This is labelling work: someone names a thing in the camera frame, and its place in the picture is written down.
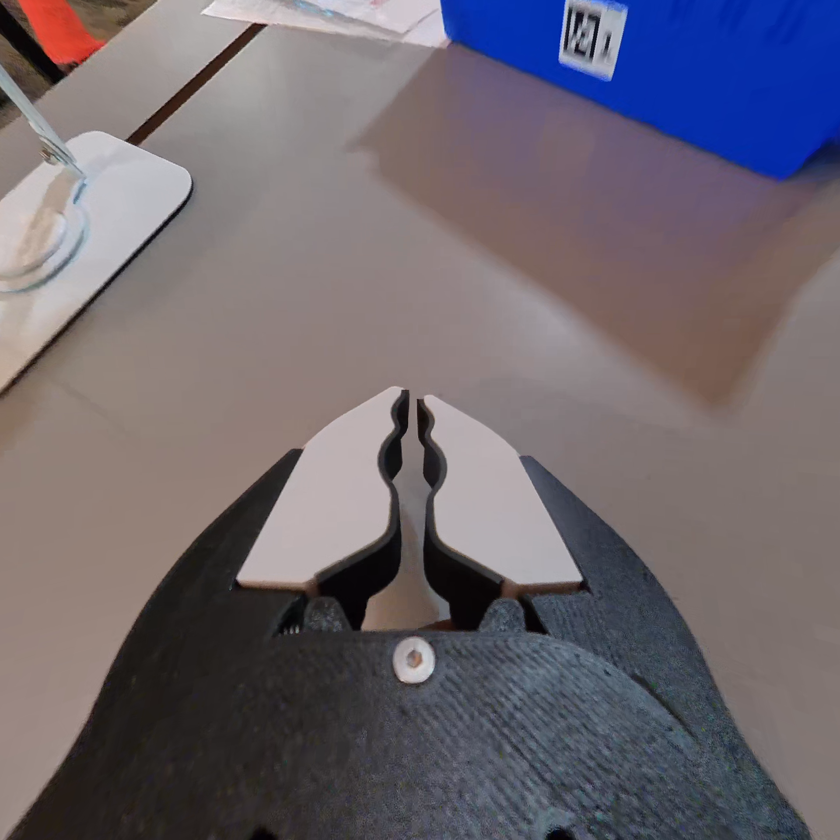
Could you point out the orange cone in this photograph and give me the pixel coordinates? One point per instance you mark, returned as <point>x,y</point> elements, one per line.
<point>59,29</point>

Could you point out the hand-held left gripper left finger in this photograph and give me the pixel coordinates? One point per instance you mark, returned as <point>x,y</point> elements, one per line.
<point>328,505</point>

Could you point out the white paper sheets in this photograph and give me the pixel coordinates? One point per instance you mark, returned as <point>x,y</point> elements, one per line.
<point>341,16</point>

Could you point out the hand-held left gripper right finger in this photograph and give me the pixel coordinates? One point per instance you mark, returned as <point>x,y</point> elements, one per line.
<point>505,512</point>

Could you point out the blue plastic bin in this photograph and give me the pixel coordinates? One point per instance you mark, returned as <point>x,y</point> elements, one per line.
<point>709,79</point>

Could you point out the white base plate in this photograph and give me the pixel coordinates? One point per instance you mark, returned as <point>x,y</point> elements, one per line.
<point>124,210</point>

